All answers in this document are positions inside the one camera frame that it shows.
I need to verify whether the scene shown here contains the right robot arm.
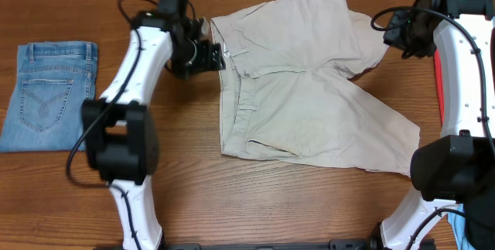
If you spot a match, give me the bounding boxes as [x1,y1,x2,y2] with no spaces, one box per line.
[367,0,494,249]

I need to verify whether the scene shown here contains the light blue t-shirt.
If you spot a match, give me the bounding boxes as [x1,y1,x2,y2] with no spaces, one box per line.
[448,213,475,250]

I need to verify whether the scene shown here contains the black garment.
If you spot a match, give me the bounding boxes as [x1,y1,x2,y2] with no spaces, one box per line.
[464,188,494,250]

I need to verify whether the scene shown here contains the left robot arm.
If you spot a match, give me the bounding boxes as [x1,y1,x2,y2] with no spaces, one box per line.
[75,0,226,249]

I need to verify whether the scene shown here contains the beige cotton shorts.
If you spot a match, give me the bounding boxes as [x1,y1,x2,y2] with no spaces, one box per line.
[211,0,420,175]

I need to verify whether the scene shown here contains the red t-shirt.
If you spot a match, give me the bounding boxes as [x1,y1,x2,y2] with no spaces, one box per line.
[433,50,445,123]

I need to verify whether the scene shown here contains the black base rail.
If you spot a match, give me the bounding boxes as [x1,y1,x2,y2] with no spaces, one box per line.
[159,239,369,250]

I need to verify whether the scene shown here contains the folded blue denim jeans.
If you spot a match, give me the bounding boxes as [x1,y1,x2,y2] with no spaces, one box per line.
[1,41,98,152]

